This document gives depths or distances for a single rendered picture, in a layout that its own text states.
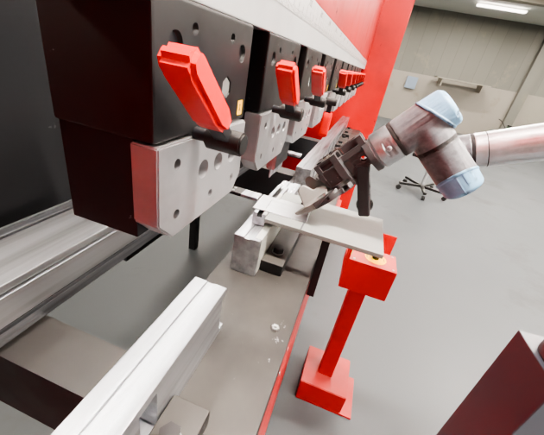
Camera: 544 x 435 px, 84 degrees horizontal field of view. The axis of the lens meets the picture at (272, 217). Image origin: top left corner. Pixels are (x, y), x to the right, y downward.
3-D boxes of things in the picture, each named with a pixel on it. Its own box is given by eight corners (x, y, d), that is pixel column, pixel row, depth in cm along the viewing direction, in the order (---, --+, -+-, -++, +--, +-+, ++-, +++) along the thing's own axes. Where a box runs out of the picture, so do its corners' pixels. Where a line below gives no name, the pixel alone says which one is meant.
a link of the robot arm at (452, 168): (481, 171, 62) (452, 126, 62) (491, 186, 53) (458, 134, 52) (442, 190, 67) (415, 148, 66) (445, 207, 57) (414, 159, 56)
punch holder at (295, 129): (290, 145, 58) (310, 47, 50) (249, 135, 59) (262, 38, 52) (306, 132, 71) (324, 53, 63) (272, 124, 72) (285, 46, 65)
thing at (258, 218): (263, 226, 70) (265, 215, 69) (251, 223, 71) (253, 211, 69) (286, 197, 87) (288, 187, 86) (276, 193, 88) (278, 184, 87)
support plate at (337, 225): (382, 259, 63) (383, 255, 62) (263, 222, 68) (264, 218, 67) (382, 223, 78) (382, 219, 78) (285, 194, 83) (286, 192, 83)
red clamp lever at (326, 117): (326, 138, 79) (337, 99, 75) (312, 135, 80) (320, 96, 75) (328, 137, 81) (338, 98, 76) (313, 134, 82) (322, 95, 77)
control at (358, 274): (384, 301, 102) (404, 258, 94) (338, 286, 105) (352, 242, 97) (383, 268, 119) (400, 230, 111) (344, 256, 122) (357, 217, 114)
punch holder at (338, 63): (324, 119, 92) (338, 59, 85) (297, 113, 94) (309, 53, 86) (330, 113, 105) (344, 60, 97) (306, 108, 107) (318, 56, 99)
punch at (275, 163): (273, 179, 67) (280, 136, 63) (264, 176, 68) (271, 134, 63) (285, 167, 76) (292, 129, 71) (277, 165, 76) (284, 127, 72)
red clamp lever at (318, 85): (329, 65, 49) (326, 102, 58) (305, 60, 50) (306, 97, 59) (325, 74, 49) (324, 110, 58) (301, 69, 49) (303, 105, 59)
